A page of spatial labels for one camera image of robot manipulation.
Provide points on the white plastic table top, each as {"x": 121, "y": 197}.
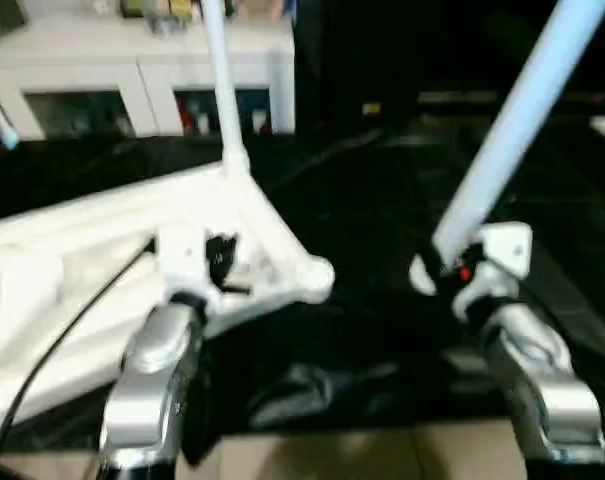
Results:
{"x": 82, "y": 240}

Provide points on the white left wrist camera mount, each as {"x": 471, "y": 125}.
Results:
{"x": 182, "y": 250}

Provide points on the white plastic table leg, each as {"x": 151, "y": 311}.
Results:
{"x": 507, "y": 150}
{"x": 222, "y": 75}

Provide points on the black mat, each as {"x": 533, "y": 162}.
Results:
{"x": 357, "y": 225}

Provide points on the red bottle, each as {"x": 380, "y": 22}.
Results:
{"x": 185, "y": 117}

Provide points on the white sideboard cabinet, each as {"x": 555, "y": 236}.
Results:
{"x": 82, "y": 55}

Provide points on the dark metal bar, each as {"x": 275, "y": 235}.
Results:
{"x": 457, "y": 96}

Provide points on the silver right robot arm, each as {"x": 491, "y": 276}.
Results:
{"x": 557, "y": 400}

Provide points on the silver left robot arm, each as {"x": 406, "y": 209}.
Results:
{"x": 147, "y": 400}

